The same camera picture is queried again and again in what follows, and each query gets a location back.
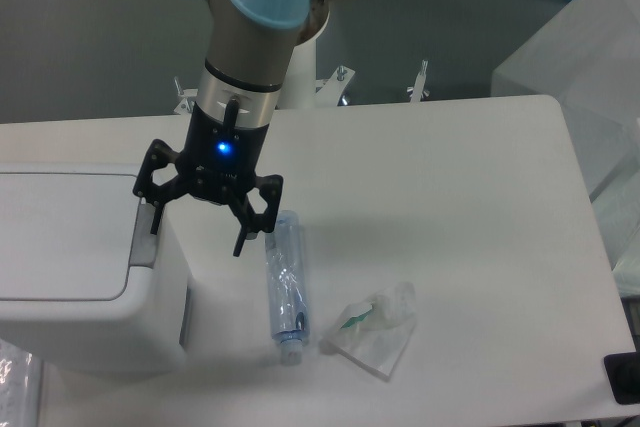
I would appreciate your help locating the silver levelling bolt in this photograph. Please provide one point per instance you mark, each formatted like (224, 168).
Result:
(417, 92)

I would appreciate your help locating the translucent plastic covered box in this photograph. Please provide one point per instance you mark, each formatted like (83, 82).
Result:
(587, 58)

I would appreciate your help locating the clear crushed plastic bottle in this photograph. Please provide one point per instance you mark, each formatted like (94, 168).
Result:
(286, 288)

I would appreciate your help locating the black device at table edge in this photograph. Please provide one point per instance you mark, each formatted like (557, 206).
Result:
(622, 370)

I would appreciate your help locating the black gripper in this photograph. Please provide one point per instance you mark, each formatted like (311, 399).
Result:
(225, 160)

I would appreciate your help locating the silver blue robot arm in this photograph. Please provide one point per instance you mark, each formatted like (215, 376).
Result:
(245, 66)

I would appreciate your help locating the clear plastic sheet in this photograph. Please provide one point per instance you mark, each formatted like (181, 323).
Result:
(20, 386)

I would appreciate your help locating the white push-top trash can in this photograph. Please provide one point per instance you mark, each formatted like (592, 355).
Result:
(88, 282)

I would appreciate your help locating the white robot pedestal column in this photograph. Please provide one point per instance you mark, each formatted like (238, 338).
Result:
(304, 56)

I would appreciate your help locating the crumpled white paper wrapper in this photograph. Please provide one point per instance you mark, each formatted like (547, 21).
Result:
(374, 332)

